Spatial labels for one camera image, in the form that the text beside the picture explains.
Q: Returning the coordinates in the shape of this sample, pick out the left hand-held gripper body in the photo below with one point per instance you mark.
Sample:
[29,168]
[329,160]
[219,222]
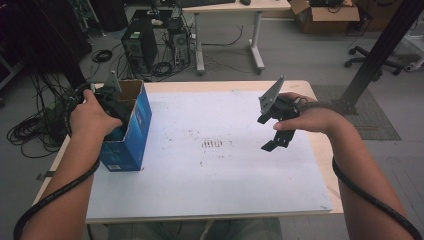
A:
[115,100]

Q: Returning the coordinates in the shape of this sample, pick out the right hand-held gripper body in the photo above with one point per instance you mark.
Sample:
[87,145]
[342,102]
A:
[278,106]

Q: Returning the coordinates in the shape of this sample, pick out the blue cardboard box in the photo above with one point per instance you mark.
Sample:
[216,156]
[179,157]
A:
[133,140]

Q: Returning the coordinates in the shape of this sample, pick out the person's left hand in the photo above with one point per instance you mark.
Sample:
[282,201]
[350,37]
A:
[91,116]

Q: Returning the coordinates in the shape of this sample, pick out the person's right hand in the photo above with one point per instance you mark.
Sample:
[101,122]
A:
[310,116]

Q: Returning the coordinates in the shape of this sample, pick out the wooden table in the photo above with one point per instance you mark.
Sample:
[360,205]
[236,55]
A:
[326,153]

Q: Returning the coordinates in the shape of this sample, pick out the black computer tower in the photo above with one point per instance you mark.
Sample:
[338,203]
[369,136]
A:
[140,43]

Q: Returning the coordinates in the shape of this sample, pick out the white desk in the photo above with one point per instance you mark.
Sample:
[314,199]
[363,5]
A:
[256,33]

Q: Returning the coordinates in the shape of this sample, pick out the white board mat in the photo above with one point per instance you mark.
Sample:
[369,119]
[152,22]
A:
[216,180]

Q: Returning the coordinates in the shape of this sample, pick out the small grey computer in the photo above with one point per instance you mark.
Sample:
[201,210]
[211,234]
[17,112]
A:
[180,43]

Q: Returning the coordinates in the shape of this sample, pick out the dark floor mat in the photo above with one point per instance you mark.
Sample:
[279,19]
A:
[373,123]

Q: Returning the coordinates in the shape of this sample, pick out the black office chair base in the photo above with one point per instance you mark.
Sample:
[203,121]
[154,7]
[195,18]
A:
[363,56]

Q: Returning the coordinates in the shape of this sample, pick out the brown cardboard box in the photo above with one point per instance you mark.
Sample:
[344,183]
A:
[326,18]

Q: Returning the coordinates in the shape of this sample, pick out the dark curtain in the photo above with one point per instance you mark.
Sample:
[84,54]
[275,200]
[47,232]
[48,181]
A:
[36,36]

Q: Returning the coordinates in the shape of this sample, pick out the black computer mouse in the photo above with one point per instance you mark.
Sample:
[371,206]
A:
[245,2]

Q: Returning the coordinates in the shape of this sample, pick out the black keyboard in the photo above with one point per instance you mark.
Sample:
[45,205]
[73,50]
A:
[203,2]

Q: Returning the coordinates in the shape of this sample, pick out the black metal post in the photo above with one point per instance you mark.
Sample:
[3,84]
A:
[376,53]

